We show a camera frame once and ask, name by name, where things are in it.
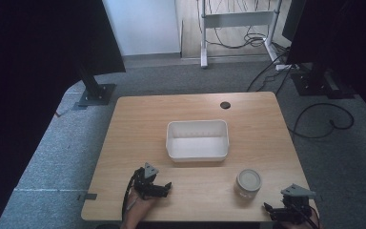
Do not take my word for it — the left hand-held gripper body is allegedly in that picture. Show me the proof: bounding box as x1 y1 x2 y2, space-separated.
132 162 160 200

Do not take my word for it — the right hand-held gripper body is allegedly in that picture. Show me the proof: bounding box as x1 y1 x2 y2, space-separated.
280 183 317 224

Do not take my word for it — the person's right hand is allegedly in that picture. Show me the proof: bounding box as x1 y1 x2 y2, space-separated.
279 208 324 229

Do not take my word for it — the white plastic bin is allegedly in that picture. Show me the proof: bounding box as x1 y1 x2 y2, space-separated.
165 118 230 163

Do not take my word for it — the black metal stand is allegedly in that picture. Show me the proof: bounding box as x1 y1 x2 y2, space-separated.
289 61 356 100
71 53 117 108

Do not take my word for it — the white power strip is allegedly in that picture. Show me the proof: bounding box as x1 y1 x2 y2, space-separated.
274 63 300 72

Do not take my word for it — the black curtain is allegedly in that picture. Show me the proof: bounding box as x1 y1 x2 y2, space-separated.
0 0 127 229
281 0 366 127

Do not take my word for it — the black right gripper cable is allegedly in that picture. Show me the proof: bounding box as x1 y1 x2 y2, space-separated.
290 203 321 229

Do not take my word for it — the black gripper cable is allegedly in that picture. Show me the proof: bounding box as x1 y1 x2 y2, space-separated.
290 203 321 229
121 168 141 222

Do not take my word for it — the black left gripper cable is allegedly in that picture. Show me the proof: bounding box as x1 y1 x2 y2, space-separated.
121 168 141 222

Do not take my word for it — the grey table edge bracket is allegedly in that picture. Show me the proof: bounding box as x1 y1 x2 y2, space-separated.
76 193 98 202

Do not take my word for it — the black looped floor cable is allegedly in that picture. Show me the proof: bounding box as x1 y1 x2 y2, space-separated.
286 102 356 140

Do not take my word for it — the tangle of black cables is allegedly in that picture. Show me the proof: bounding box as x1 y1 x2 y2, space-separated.
203 0 291 52

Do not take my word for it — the white metal desk frame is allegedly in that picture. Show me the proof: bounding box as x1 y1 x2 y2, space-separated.
199 0 284 70

